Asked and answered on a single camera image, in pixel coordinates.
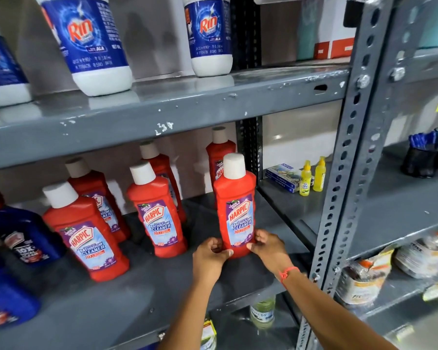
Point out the yellow glue bottle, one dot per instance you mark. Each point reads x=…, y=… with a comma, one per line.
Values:
x=319, y=176
x=305, y=180

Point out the white blue-label bleach bottle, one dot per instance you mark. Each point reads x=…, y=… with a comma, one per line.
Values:
x=210, y=32
x=91, y=40
x=3, y=69

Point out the white box with red stripe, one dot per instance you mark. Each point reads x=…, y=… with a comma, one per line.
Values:
x=335, y=32

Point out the teal box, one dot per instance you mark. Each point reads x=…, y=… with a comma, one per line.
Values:
x=436, y=21

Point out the clear green liquid bottle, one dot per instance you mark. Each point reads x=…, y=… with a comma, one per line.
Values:
x=262, y=313

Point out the blue crayon box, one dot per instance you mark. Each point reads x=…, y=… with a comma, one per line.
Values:
x=286, y=172
x=281, y=182

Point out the group of red cleaner bottles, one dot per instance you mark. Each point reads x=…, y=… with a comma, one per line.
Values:
x=157, y=200

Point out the person's left thumb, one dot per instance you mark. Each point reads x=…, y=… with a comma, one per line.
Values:
x=226, y=254

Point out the white orange plastic packet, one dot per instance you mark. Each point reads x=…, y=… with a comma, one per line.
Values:
x=365, y=278
x=423, y=255

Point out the person's right forearm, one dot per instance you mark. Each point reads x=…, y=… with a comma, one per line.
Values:
x=325, y=317

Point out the red bathroom cleaner bottle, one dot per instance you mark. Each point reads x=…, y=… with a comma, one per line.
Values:
x=237, y=193

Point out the dark blue cleaner bottle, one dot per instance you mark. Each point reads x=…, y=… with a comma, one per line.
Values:
x=22, y=229
x=5, y=298

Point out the black mesh pen holder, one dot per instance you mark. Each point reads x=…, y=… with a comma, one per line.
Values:
x=419, y=162

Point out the grey metal shelf rack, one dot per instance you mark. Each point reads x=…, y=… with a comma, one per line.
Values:
x=168, y=105
x=390, y=211

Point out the person's left forearm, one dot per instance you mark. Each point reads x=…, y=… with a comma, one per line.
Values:
x=193, y=317

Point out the person's right thumb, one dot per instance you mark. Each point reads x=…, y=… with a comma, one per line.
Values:
x=254, y=247

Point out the bunch of blue pens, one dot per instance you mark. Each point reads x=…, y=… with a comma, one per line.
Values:
x=425, y=139

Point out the yellow green small packet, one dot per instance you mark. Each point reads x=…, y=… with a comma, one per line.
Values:
x=208, y=337

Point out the teal packet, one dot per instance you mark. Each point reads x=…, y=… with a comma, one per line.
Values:
x=307, y=30

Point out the person's left hand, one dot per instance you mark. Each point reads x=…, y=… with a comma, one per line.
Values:
x=208, y=266

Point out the person's right hand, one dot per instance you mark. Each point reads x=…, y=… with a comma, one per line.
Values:
x=273, y=253

